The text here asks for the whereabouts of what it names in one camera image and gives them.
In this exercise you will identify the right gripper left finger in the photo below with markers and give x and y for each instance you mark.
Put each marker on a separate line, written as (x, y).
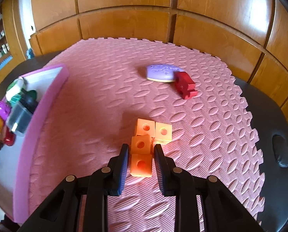
(60, 210)

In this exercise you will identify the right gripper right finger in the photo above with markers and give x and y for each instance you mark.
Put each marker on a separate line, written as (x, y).
(221, 210)

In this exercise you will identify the red metallic capsule tube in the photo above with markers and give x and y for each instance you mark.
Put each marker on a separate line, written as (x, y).
(9, 137)

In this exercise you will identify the black-lid clear jar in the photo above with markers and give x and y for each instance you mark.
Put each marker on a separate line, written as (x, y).
(21, 115)

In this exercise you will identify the orange cube chain toy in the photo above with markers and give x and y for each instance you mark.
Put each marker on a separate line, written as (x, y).
(147, 134)

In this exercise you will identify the magenta perforated silicone cap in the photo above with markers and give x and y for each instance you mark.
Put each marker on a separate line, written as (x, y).
(5, 110)

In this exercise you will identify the teal plastic spool toy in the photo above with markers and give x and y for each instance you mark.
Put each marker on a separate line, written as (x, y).
(17, 97)

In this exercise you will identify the red block toy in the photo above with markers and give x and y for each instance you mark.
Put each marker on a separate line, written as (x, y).
(184, 85)

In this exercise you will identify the white green plastic device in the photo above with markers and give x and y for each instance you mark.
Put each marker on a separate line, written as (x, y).
(15, 88)

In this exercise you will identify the lilac egg-shaped case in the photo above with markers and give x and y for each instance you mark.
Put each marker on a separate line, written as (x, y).
(162, 72)

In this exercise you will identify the pink white tray box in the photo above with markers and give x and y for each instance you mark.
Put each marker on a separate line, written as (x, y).
(16, 160)

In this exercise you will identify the blue foam mat piece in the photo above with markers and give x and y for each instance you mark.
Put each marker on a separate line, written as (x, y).
(5, 62)

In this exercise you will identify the wooden door with shelves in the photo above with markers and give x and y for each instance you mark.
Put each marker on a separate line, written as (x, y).
(12, 42)

